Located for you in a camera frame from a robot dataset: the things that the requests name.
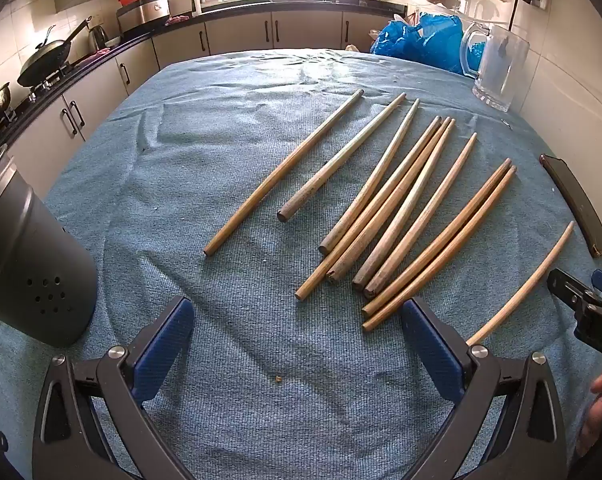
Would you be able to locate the grey metal chopstick holder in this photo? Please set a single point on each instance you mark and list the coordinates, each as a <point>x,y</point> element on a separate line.
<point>36,255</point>

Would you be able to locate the silver rice cooker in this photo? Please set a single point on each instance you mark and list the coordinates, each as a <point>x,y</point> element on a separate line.
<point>143,15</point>

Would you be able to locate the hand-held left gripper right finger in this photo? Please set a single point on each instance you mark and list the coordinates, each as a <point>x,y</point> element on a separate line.
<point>433,355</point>

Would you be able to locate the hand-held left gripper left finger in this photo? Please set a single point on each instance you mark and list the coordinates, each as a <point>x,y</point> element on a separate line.
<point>163,355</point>

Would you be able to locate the black smartphone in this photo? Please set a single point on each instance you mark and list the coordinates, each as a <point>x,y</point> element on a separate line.
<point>573,205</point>

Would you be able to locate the thin pale chopstick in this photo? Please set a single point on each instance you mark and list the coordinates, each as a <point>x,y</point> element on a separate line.
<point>522,297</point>

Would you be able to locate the row of wooden chopsticks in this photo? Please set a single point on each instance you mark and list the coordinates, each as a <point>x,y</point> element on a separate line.
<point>290,210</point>

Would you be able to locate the black kitchen countertop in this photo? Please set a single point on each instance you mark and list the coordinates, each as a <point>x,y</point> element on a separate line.
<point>281,8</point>

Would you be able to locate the steel kettle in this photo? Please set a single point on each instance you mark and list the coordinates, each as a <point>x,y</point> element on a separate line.
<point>98,36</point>

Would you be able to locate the clear glass mug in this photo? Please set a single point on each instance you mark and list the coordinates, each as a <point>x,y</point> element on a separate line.
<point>501,70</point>

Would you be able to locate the gas stove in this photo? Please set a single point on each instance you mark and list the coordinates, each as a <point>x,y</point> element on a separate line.
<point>41,89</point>

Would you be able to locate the black wok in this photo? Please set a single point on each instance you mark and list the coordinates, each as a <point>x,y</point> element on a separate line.
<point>43,62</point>

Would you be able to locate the blue towel table cover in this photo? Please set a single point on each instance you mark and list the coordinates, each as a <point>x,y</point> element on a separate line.
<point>181,160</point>

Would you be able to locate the person's right hand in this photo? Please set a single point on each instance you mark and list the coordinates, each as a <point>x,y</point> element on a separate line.
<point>596,420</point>

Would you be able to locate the pink dish cloth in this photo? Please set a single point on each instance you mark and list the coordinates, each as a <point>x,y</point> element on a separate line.
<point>101,52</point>
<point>177,20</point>

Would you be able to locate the beige lower kitchen cabinets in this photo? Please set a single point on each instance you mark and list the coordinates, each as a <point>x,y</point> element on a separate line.
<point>241,35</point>

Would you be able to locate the blue plastic bag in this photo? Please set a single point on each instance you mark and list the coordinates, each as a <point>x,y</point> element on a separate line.
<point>416,40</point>

